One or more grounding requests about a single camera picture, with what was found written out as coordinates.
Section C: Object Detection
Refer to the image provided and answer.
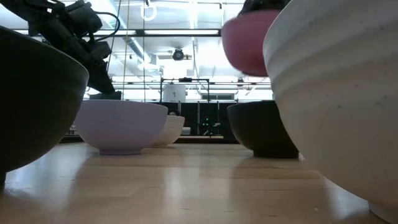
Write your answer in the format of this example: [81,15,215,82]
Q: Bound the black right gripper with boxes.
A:
[238,0,292,17]

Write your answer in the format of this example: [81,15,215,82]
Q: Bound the large black bowl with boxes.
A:
[0,26,90,185]

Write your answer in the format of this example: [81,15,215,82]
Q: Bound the lavender bowl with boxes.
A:
[74,99,169,156]

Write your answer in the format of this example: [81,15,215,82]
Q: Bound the large white ribbed bowl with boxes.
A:
[262,0,398,224]

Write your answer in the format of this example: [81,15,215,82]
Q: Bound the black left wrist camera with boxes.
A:
[65,1,104,35]

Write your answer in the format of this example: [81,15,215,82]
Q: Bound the small black bowl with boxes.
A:
[226,100,300,159]

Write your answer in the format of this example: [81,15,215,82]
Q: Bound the white box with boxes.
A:
[162,84,187,103]

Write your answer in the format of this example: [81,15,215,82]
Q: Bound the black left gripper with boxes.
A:
[28,6,117,96]

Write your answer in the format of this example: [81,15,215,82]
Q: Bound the white hanging ring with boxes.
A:
[140,0,158,22]

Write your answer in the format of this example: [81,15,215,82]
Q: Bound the pink bowl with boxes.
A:
[221,9,281,78]

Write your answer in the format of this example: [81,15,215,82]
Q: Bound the black camera cable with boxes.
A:
[92,11,121,43]

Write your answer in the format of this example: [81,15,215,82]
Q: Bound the small white bowl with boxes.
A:
[151,114,186,147]

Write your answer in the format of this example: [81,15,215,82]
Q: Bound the black metal frame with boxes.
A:
[159,77,211,104]

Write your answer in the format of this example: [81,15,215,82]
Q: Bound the black overhead camera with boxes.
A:
[172,47,185,62]

